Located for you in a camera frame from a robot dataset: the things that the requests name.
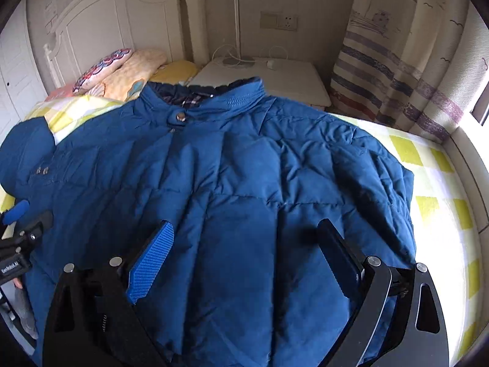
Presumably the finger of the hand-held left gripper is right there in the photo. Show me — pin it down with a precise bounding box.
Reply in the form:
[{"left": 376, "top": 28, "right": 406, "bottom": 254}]
[
  {"left": 14, "top": 210, "right": 54, "bottom": 243},
  {"left": 0, "top": 199, "right": 30, "bottom": 226}
]

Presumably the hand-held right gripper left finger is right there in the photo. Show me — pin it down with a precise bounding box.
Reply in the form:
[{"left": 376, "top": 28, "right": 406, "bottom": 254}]
[{"left": 42, "top": 220, "right": 176, "bottom": 367}]

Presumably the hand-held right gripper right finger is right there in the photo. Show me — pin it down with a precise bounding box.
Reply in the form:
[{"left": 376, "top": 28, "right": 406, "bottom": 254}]
[{"left": 316, "top": 219, "right": 450, "bottom": 367}]

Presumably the blue padded jacket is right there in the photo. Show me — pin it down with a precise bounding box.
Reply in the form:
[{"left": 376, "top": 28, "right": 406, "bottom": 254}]
[{"left": 0, "top": 76, "right": 418, "bottom": 367}]

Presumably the person's left hand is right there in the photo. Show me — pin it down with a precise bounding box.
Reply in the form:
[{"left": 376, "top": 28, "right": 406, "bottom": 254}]
[{"left": 11, "top": 278, "right": 39, "bottom": 340}]

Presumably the yellow checked bed sheet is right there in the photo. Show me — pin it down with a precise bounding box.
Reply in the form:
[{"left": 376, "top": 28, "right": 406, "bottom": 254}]
[{"left": 0, "top": 94, "right": 483, "bottom": 367}]

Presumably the white wardrobe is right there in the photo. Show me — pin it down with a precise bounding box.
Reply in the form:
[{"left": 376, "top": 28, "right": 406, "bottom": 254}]
[{"left": 0, "top": 27, "right": 48, "bottom": 138}]

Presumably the pink cloth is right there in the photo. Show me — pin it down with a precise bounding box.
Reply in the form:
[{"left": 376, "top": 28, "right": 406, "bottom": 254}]
[{"left": 46, "top": 85, "right": 79, "bottom": 102}]

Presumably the white window sill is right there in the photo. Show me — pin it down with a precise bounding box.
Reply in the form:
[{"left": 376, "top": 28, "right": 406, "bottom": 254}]
[{"left": 443, "top": 122, "right": 489, "bottom": 238}]

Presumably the round patterned pillow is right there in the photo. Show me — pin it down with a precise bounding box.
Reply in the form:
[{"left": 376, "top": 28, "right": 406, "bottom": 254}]
[{"left": 72, "top": 48, "right": 134, "bottom": 95}]

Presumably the peach printed pillow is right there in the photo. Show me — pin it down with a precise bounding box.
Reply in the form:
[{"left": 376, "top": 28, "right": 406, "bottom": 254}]
[{"left": 95, "top": 49, "right": 169, "bottom": 102}]

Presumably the white nightstand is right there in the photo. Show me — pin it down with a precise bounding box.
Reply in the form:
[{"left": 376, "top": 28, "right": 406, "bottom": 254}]
[{"left": 187, "top": 57, "right": 332, "bottom": 112}]

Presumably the yellow pillow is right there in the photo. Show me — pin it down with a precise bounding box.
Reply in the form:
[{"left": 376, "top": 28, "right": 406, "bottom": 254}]
[{"left": 153, "top": 60, "right": 200, "bottom": 87}]

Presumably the white wooden headboard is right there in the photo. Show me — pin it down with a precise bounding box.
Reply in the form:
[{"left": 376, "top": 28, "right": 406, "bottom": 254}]
[{"left": 42, "top": 0, "right": 210, "bottom": 89}]

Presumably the window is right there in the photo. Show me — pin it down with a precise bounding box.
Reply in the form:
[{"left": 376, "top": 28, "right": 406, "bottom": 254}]
[{"left": 471, "top": 82, "right": 489, "bottom": 128}]

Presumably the striped printed curtain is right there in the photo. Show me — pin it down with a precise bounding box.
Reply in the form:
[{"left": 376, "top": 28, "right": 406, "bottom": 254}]
[{"left": 329, "top": 0, "right": 489, "bottom": 143}]

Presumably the white pole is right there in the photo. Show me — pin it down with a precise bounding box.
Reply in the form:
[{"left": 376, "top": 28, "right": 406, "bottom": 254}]
[{"left": 231, "top": 0, "right": 256, "bottom": 67}]

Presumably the white charger with cable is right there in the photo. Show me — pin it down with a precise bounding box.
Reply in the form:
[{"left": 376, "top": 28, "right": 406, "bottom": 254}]
[{"left": 267, "top": 46, "right": 290, "bottom": 68}]

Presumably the white cable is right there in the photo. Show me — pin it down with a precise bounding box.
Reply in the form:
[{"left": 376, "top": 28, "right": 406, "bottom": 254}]
[{"left": 211, "top": 43, "right": 245, "bottom": 67}]

